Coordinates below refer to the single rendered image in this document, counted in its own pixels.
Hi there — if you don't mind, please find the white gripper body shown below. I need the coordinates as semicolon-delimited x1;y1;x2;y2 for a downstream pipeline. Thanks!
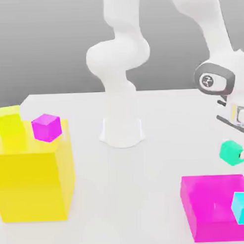
215;113;244;146

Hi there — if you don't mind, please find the small green cube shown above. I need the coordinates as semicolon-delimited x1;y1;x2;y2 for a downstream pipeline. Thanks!
218;139;244;167

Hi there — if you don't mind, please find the small cyan cube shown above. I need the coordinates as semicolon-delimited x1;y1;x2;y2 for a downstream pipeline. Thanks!
230;191;244;226

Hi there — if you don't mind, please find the small magenta cube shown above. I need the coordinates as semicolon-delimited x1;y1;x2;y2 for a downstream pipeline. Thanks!
30;113;63;144

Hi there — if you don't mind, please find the small yellow cube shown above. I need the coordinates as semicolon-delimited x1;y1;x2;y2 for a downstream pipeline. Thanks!
0;104;28;149

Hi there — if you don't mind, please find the large magenta box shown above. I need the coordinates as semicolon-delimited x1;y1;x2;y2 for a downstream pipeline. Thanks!
179;174;244;244

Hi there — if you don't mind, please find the large yellow box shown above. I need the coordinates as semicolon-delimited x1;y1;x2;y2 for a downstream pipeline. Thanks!
0;118;78;224

